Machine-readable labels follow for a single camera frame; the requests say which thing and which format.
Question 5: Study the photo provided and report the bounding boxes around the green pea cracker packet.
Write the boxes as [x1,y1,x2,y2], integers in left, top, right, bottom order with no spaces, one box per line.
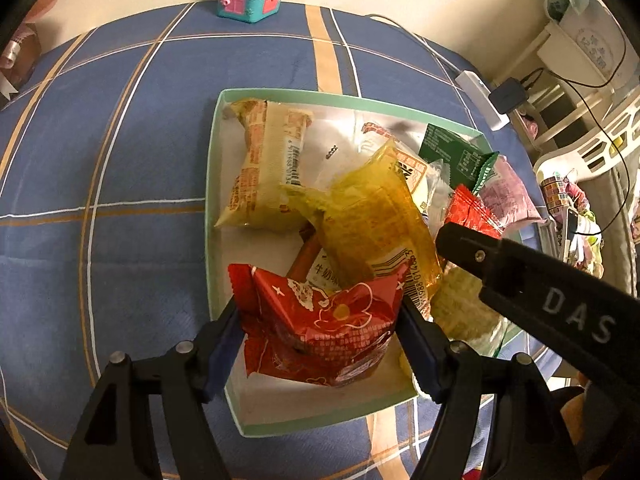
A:
[431,262,509,356]

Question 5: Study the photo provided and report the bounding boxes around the pink snack packet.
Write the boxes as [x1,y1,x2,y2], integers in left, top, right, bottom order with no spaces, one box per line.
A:
[480,155,544,231]

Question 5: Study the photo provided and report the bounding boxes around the white red-print snack packet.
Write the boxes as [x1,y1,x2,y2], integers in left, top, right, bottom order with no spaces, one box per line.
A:
[445,184,503,240]

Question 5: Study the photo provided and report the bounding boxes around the green biscuit packet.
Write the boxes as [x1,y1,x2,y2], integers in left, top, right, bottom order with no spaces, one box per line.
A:
[419,124,499,195]

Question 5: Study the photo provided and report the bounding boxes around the red candy snack packet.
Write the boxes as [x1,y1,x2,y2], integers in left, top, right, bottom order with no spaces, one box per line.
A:
[228,263,409,387]

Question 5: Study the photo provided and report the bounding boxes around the orange cake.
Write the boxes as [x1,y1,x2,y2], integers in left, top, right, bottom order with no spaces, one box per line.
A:
[283,141,442,318]

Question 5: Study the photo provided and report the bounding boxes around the red milk biscuit packet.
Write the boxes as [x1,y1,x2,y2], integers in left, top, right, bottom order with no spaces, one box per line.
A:
[286,223,341,294]

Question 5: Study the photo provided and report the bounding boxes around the beige bread packet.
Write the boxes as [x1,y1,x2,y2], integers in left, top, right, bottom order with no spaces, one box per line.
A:
[216,99,314,232]

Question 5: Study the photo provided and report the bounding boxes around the cream bun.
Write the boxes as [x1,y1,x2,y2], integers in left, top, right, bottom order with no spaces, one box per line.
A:
[360,122,454,234]

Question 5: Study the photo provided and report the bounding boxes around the pile of colourful trinkets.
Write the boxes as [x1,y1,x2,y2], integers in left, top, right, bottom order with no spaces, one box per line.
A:
[540,174,604,278]

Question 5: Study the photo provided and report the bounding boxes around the white lattice shelf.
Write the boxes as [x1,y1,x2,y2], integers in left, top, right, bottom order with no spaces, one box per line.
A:
[493,21,639,292]

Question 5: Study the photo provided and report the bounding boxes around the blue plaid tablecloth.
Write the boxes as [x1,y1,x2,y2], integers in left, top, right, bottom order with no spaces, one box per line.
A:
[1,2,486,479]

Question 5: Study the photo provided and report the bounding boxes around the black power adapter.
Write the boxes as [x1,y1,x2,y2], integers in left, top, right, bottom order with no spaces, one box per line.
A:
[488,77,528,115]

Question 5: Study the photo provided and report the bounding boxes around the white tray with green rim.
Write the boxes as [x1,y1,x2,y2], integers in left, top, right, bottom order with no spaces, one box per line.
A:
[203,86,532,438]

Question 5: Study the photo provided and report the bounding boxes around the white power strip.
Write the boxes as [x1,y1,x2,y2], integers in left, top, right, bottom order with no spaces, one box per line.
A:
[456,70,510,131]

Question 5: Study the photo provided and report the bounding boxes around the white desk calendar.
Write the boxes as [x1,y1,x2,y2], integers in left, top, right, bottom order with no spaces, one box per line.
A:
[544,0,637,89]

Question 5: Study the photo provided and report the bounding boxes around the pink flower bouquet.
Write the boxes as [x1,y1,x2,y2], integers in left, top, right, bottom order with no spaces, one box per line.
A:
[1,0,58,105]

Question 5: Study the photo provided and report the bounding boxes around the black charger cable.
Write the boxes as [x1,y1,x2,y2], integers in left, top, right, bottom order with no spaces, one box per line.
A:
[519,8,634,236]

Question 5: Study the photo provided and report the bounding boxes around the white power cord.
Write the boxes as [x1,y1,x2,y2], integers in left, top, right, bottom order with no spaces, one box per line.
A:
[364,13,464,76]

